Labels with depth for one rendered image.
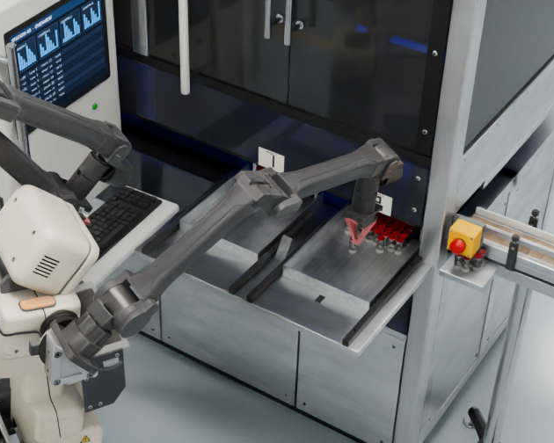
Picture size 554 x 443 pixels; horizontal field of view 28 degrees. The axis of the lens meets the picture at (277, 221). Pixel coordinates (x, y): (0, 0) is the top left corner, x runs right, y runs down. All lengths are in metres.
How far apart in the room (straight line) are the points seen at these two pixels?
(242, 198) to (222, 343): 1.48
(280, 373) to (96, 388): 1.17
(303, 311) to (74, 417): 0.64
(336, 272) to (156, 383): 1.13
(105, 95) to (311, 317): 0.92
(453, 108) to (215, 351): 1.40
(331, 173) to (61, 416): 0.82
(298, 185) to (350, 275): 0.63
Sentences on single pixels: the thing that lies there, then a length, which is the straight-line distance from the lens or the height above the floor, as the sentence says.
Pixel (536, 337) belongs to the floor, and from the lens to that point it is 4.17.
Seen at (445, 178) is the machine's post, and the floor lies 1.17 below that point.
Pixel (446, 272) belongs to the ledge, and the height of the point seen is 0.88.
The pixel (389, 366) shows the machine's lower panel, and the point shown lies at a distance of 3.30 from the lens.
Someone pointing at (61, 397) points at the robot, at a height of 0.90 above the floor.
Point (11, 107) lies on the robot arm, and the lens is 2.31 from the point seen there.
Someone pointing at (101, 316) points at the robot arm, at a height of 1.25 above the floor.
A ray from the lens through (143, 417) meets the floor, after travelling 3.76.
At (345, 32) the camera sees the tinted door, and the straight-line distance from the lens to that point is 2.78.
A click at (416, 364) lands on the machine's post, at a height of 0.51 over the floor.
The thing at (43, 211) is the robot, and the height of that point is 1.39.
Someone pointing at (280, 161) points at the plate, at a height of 1.03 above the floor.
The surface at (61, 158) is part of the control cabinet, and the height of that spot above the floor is 1.02.
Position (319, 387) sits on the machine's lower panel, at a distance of 3.52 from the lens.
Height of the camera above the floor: 2.76
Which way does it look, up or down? 37 degrees down
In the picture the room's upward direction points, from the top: 2 degrees clockwise
